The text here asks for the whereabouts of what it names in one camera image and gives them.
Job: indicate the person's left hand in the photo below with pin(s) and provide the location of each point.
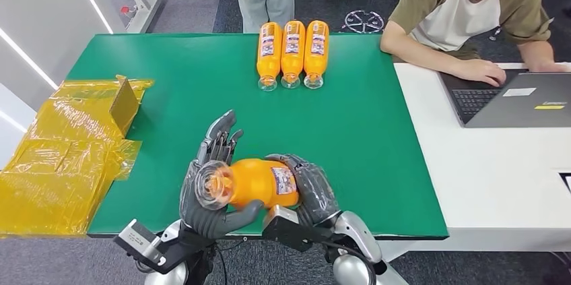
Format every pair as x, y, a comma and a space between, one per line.
553, 68

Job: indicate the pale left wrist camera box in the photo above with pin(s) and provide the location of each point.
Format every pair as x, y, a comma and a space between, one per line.
138, 240

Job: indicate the white desk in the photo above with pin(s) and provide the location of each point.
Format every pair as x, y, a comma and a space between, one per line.
490, 176

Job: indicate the orange bottle with clear cap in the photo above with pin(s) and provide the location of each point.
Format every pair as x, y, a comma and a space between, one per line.
254, 182
292, 57
316, 57
269, 57

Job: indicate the grey laptop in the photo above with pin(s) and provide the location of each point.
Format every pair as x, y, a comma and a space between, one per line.
517, 106

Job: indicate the green table mat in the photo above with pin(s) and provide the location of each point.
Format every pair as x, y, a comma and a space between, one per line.
357, 140

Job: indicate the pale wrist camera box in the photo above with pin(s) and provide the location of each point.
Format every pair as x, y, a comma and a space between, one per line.
281, 225
138, 240

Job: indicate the seated person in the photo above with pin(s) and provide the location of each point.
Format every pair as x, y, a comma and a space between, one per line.
450, 10

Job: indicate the black edge object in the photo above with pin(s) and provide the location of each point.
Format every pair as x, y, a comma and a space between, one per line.
566, 182

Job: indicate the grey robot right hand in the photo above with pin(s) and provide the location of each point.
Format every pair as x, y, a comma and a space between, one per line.
314, 193

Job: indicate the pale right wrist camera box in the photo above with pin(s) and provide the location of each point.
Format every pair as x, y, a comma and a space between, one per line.
281, 225

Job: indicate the small red object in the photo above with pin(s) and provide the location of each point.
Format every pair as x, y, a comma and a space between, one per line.
128, 10

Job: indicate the yellow taped cardboard box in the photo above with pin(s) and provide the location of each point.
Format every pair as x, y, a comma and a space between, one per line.
53, 162

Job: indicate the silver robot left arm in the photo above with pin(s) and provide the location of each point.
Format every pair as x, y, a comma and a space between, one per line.
174, 274

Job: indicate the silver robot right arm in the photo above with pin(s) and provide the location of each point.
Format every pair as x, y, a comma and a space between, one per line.
357, 229

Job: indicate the person's right hand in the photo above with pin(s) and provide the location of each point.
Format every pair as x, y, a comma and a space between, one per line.
481, 72

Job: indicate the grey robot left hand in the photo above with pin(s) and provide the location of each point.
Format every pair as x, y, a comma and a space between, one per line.
196, 216

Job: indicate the small white floor object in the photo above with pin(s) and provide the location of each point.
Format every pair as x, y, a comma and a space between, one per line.
495, 34

